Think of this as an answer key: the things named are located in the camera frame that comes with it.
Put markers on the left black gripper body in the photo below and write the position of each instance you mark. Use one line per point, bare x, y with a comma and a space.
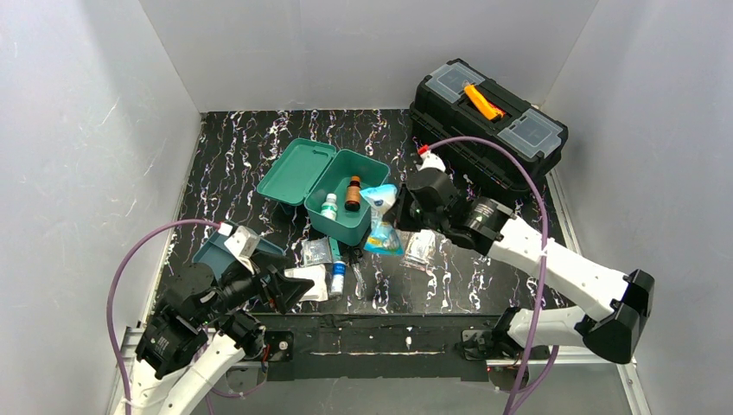
272, 283

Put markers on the black handled scissors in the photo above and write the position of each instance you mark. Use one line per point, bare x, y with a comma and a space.
355, 256

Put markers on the clear plastic bag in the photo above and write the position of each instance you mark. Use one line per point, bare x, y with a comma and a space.
419, 250

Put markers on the black toolbox orange handle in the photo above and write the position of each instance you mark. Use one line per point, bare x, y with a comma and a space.
456, 100

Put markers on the zip bag teal header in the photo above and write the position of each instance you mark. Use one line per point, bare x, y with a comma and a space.
320, 251

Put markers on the white plastic bottle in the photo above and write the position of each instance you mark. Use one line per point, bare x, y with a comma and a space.
329, 209

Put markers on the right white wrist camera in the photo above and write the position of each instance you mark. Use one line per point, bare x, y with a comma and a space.
429, 159

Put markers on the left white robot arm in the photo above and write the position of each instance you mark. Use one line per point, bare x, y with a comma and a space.
200, 329

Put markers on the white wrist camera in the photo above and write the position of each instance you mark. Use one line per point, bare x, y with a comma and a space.
429, 159
242, 242

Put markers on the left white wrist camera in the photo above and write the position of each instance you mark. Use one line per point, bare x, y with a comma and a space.
242, 242

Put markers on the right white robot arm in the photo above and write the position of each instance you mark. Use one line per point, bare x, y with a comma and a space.
610, 308

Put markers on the brown medicine bottle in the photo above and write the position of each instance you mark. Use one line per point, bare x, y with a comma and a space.
352, 196

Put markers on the blue cotton swab pouch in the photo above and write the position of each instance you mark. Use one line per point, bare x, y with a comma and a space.
383, 239

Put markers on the dark teal tray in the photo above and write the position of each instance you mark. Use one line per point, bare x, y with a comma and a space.
215, 254

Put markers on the green medicine box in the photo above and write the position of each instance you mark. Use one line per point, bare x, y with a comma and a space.
308, 170

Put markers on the small blue capped bottle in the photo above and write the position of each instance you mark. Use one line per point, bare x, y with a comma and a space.
338, 279

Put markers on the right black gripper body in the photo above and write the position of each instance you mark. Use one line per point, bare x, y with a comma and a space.
408, 207

